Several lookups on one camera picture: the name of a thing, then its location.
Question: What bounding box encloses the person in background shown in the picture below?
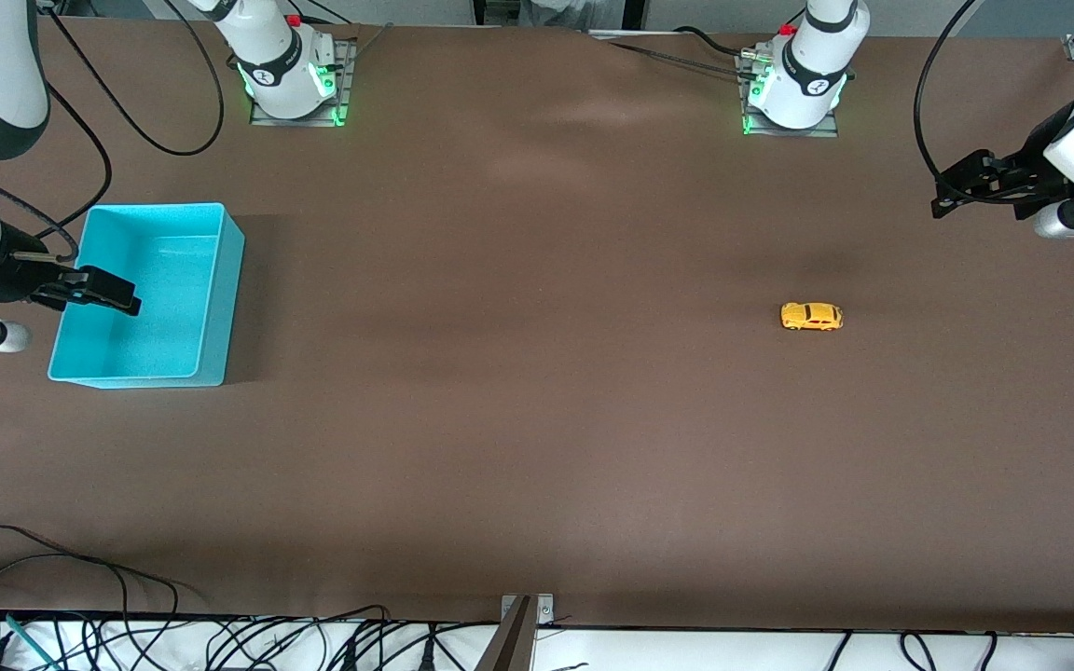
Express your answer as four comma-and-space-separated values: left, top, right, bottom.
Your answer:
518, 0, 628, 31

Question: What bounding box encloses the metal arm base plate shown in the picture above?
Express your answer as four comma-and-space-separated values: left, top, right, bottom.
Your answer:
736, 53, 841, 140
249, 39, 358, 128

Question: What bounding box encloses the long black looping cable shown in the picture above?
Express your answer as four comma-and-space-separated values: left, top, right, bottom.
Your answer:
37, 0, 225, 157

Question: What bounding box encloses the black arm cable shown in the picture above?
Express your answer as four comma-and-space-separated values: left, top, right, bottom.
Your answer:
912, 0, 1071, 206
30, 79, 115, 239

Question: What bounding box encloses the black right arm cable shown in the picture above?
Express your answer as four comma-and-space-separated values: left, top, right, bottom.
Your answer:
30, 79, 115, 239

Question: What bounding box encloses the yellow beetle toy car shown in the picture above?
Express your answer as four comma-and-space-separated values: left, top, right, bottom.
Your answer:
780, 302, 844, 332

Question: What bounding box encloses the black plug cable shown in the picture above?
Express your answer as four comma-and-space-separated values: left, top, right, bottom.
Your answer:
411, 623, 442, 671

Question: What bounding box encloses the teal plastic bin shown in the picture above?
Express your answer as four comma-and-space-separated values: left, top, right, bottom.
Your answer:
48, 202, 246, 389

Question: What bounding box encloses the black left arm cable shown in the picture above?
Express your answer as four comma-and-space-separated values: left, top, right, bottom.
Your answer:
912, 0, 1071, 206

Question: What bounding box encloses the black base power cable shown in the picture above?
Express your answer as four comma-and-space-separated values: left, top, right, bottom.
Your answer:
674, 24, 755, 58

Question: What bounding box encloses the metal table edge bracket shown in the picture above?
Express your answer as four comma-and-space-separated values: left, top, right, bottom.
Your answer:
500, 593, 556, 626

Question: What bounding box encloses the dark base supply cable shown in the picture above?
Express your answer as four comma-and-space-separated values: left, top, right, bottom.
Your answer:
606, 40, 764, 78

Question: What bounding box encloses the thin grey cable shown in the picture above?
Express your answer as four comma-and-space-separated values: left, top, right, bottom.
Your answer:
339, 21, 395, 74

